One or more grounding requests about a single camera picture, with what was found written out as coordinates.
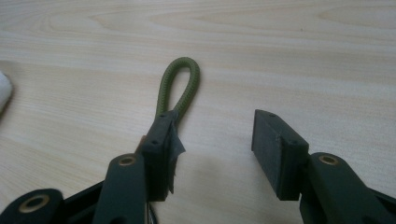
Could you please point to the white object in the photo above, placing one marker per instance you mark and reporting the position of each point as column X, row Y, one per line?
column 3, row 90

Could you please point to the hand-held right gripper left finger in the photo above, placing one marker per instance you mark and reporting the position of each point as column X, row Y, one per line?
column 157, row 161

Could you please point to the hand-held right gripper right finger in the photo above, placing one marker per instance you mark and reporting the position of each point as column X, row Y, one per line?
column 280, row 155

